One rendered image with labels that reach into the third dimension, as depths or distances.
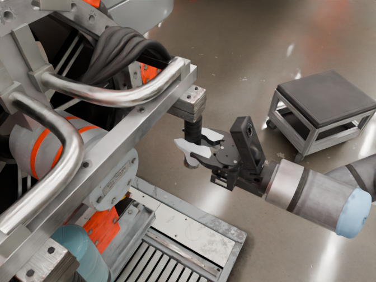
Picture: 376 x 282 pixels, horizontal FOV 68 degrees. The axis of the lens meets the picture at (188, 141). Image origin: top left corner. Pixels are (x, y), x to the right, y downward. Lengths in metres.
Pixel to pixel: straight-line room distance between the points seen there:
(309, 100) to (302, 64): 0.98
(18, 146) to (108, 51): 0.23
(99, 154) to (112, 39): 0.20
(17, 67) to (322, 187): 0.53
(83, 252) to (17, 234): 0.28
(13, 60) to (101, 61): 0.12
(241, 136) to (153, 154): 1.19
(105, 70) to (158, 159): 1.17
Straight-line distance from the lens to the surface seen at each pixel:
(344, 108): 1.61
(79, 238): 0.61
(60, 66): 0.68
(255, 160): 0.53
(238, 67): 2.34
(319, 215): 0.55
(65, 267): 0.38
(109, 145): 0.39
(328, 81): 1.76
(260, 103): 2.02
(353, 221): 0.55
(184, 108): 0.51
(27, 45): 0.49
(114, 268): 1.19
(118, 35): 0.49
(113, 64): 0.48
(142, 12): 1.11
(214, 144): 0.59
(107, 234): 0.91
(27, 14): 0.49
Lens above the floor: 1.26
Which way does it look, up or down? 48 degrees down
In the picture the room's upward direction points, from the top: straight up
